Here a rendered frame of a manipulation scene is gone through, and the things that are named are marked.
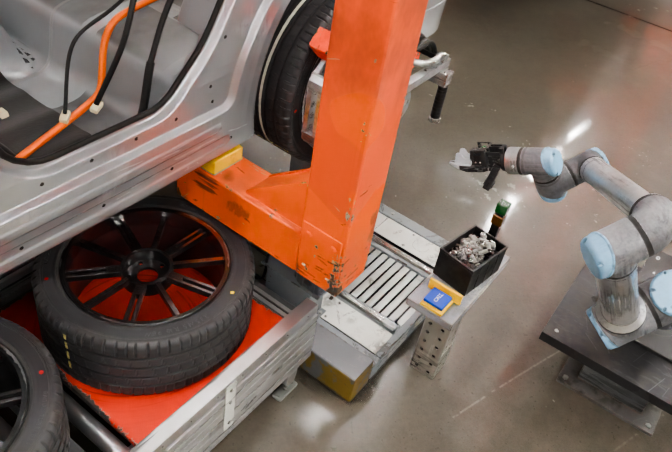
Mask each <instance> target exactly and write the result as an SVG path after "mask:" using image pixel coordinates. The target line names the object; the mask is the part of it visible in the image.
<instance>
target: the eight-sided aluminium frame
mask: <svg viewBox="0 0 672 452"><path fill-rule="evenodd" d="M325 66H326V61H325V60H323V59H321V61H320V62H319V64H318V65H317V67H316V69H315V70H314V71H313V72H312V74H311V77H310V78H309V82H308V85H307V88H308V89H307V97H306V104H305V112H304V119H303V127H302V130H301V133H302V134H301V138H302V139H303V141H305V142H307V143H308V144H309V145H310V146H311V147H312V148H313V147H314V140H315V134H316V127H317V120H318V113H319V106H320V100H321V93H322V86H323V79H324V73H325Z"/></svg>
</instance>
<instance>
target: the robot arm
mask: <svg viewBox="0 0 672 452"><path fill-rule="evenodd" d="M481 143H488V145H487V147H486V146H482V145H481ZM477 144H478V147H475V148H472V149H471V150H470V154H469V153H468V152H467V151H466V149H465V148H461V149H460V152H459V153H456V157H455V160H452V161H450V162H449V163H450V164H451V165H452V166H454V167H456V168H457V169H460V170H462V171H465V172H486V171H488V170H489V171H490V173H489V175H488V177H487V178H486V179H485V180H484V183H483V187H482V188H483V189H485V190H487V191H489V190H490V189H492V187H493V186H494V184H495V180H496V178H497V176H498V174H499V172H500V170H501V169H502V171H506V172H507V173H508V174H520V175H531V176H532V178H533V181H534V183H535V186H536V190H537V193H538V194H539V196H540V197H541V199H542V200H544V201H546V202H549V203H555V202H559V201H561V200H563V199H564V198H565V196H566V194H567V191H568V190H570V189H572V188H574V187H576V186H578V185H580V184H582V183H584V182H586V183H588V184H589V185H591V186H592V187H593V188H594V189H595V190H597V191H598V192H599V193H600V194H601V195H602V196H604V197H605V198H606V199H607V200H608V201H610V202H611V203H612V204H613V205H614V206H615V207H617V208H618V209H619V210H620V211H621V212H623V213H624V214H625V215H626V216H627V217H625V218H622V219H620V220H618V221H616V222H614V223H612V224H610V225H608V226H606V227H604V228H602V229H600V230H598V231H596V232H592V233H590V234H589V235H588V236H586V237H584V238H583V239H582V240H581V242H580V249H581V253H582V255H583V259H584V261H585V263H586V265H587V267H588V268H589V270H590V271H591V273H592V274H593V275H594V276H595V278H596V283H597V288H598V293H599V298H598V300H597V303H596V305H594V306H591V307H590V308H589V309H587V310H586V313H587V315H588V317H589V318H590V320H591V322H592V324H593V325H594V327H595V329H596V330H597V332H598V334H599V336H600V337H601V339H602V341H603V342H604V344H605V346H606V347H607V348H608V349H610V350H611V349H614V348H618V347H620V346H622V345H624V344H626V343H629V342H631V341H633V340H635V339H637V338H639V337H642V336H644V335H646V334H648V333H650V332H653V331H655V330H657V329H660V330H672V270H666V271H662V272H660V273H658V274H657V275H656V276H653V277H651V278H649V279H647V280H646V281H644V282H643V283H641V284H639V285H638V272H637V264H638V262H640V261H643V260H645V259H647V258H649V257H651V256H653V255H655V254H657V253H659V252H660V251H662V250H663V249H664V248H665V247H666V246H667V245H668V244H669V243H670V242H671V240H672V202H671V201H670V200H669V199H668V198H666V197H665V196H663V195H660V194H656V193H651V194H650V193H649V192H647V191H646V190H644V189H643V188H642V187H640V186H639V185H637V184H636V183H635V182H633V181H632V180H630V179H629V178H628V177H626V176H625V175H623V174H622V173H620V172H619V171H618V170H616V169H615V168H613V167H612V166H611V165H609V162H608V159H607V157H606V156H605V154H604V153H603V152H602V151H601V150H600V149H599V148H597V147H594V148H591V149H588V150H586V151H585V152H583V153H581V154H579V155H577V156H575V157H573V158H571V159H569V160H567V161H565V162H563V159H562V155H561V152H560V151H559V150H558V149H556V148H550V147H545V148H538V147H508V149H507V144H492V142H477Z"/></svg>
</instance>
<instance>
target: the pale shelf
mask: <svg viewBox="0 0 672 452"><path fill-rule="evenodd" d="M509 260H510V257H509V256H507V255H504V257H503V260H502V262H501V265H500V267H499V270H498V271H497V272H496V273H494V274H493V275H492V276H490V277H489V278H488V279H486V280H485V281H484V282H483V283H481V284H480V285H479V286H477V287H476V288H475V289H473V290H472V291H471V292H469V293H468V294H467V295H465V296H463V299H462V301H461V304H460V305H457V304H455V303H454V302H453V304H452V305H451V306H450V307H449V308H448V310H447V311H446V312H445V313H444V314H443V315H442V316H441V317H440V316H438V315H437V314H435V313H433V312H432V311H430V310H429V309H427V308H425V307H424V306H422V305H421V304H420V302H421V301H422V300H423V299H424V297H425V296H426V295H427V294H428V293H429V292H430V291H431V290H432V289H431V288H429V287H428V285H429V282H430V278H431V277H433V278H434V279H436V280H438V281H439V282H441V283H443V284H444V285H446V286H448V287H449V288H451V289H453V290H454V291H456V292H458V291H457V290H455V289H454V288H453V287H451V286H450V285H449V284H447V283H446V282H445V281H443V280H442V279H441V278H439V277H438V276H437V275H435V274H434V273H433V272H432V273H431V274H430V275H429V276H428V277H427V278H426V279H425V280H424V281H423V282H422V283H421V284H420V285H419V286H418V287H417V288H416V289H415V290H414V291H413V292H412V293H411V294H410V295H409V296H408V297H407V300H406V304H407V305H409V306H410V307H412V308H413V309H415V310H417V311H418V312H420V313H421V314H423V315H424V316H426V317H428V318H429V319H431V320H432V321H434V322H436V323H437V324H439V325H440V326H442V327H443V328H445V329H447V330H448V331H451V330H452V329H453V327H454V326H455V325H456V324H457V323H458V322H459V320H460V319H461V318H462V317H463V316H464V315H465V313H466V312H467V311H468V310H469V309H470V308H471V306H472V305H473V304H474V303H475V302H476V300H477V299H478V298H479V297H480V296H481V295H482V293H483V292H484V291H485V290H486V289H487V288H488V286H489V285H490V284H491V283H492V282H493V281H494V279H495V278H496V277H497V276H498V275H499V273H500V272H501V271H502V270H503V269H504V268H505V266H506V265H507V264H508V263H509ZM458 293H459V292H458ZM459 294H461V293H459ZM461 295H462V294H461Z"/></svg>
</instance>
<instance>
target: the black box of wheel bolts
mask: <svg viewBox="0 0 672 452"><path fill-rule="evenodd" d="M507 249H508V246H507V245H505V244H504V243H502V242H501V241H499V240H498V239H497V238H495V237H494V236H492V235H491V234H489V233H488V232H486V231H485V230H483V229H482V228H481V227H479V226H478V225H476V224H475V225H473V226H472V227H470V228H469V229H467V230H466V231H464V232H463V233H461V234H460V235H458V236H457V237H455V238H454V239H452V240H451V241H449V242H448V243H446V244H445V245H443V246H442V247H440V249H439V250H440V251H439V255H438V258H437V261H436V264H435V267H434V270H433V273H434V274H435V275H437V276H438V277H439V278H441V279H442V280H443V281H445V282H446V283H447V284H449V285H450V286H451V287H453V288H454V289H455V290H457V291H458V292H459V293H461V294H462V295H463V296H465V295H467V294H468V293H469V292H471V291H472V290H473V289H475V288H476V287H477V286H479V285H480V284H481V283H483V282H484V281H485V280H486V279H488V278H489V277H490V276H492V275H493V274H494V273H496V272H497V271H498V270H499V267H500V265H501V262H502V260H503V257H504V255H505V252H506V250H507Z"/></svg>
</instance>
